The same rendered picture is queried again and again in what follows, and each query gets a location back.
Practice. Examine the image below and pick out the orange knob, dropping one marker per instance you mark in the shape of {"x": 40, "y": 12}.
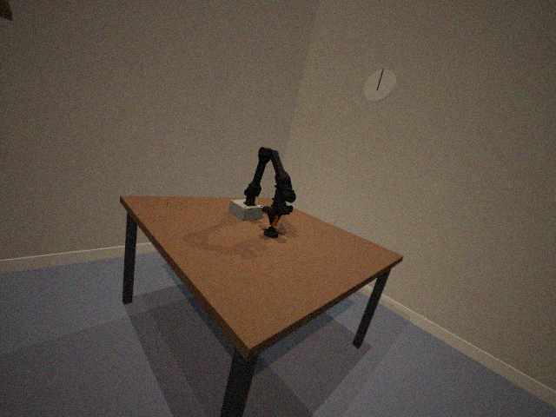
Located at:
{"x": 274, "y": 223}

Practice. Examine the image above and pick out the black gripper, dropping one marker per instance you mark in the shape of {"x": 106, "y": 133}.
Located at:
{"x": 272, "y": 212}

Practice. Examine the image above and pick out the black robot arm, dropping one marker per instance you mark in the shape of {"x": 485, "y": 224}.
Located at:
{"x": 283, "y": 188}

